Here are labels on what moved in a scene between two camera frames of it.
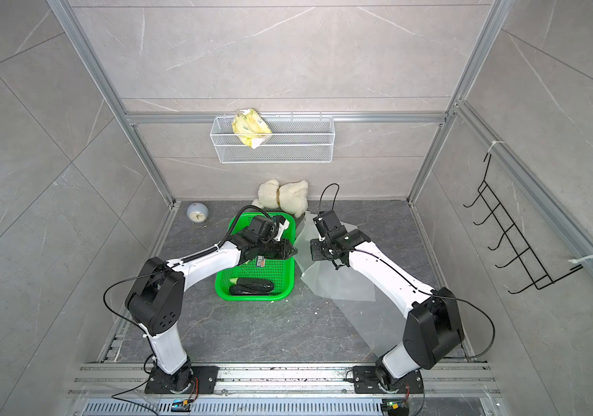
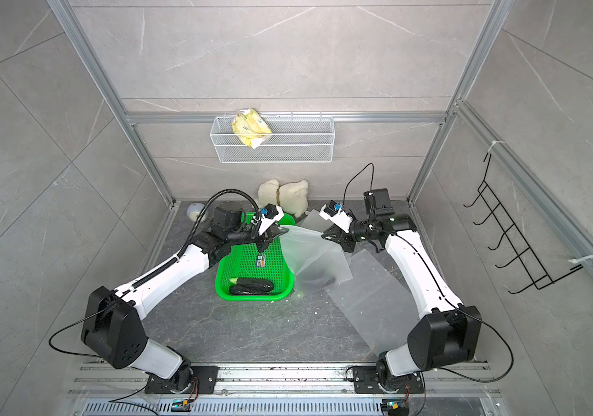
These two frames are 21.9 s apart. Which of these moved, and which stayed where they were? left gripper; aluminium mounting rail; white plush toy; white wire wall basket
Moved: left gripper
Stayed: aluminium mounting rail; white plush toy; white wire wall basket
